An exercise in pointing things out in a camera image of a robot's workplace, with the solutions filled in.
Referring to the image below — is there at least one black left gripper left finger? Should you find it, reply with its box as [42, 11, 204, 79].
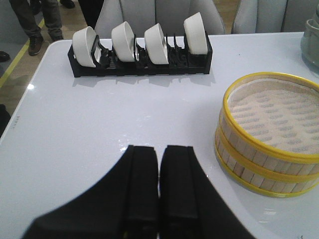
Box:
[23, 145, 158, 239]

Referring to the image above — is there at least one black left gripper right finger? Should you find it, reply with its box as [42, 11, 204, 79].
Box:
[159, 145, 253, 239]

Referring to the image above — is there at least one bamboo steamer tray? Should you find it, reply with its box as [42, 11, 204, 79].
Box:
[215, 127, 319, 198]
[215, 72, 319, 181]

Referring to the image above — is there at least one black bowl rack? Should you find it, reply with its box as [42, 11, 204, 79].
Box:
[68, 35, 213, 77]

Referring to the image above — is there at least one white bowl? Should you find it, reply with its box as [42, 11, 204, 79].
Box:
[144, 23, 168, 65]
[111, 21, 135, 62]
[183, 12, 208, 55]
[72, 26, 97, 68]

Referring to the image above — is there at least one left grey chair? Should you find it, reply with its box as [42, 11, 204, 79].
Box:
[95, 0, 225, 38]

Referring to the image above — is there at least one grey chair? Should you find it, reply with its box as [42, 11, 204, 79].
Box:
[231, 0, 319, 34]
[95, 0, 225, 38]

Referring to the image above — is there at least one person in black clothes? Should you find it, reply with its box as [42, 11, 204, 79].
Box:
[59, 0, 105, 30]

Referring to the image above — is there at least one green electric cooking pot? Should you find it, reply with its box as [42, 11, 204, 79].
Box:
[301, 5, 319, 67]

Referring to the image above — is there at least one right grey chair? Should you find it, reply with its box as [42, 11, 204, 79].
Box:
[231, 0, 319, 34]

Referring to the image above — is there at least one person in beige shirt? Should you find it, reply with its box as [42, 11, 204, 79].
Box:
[9, 0, 63, 56]

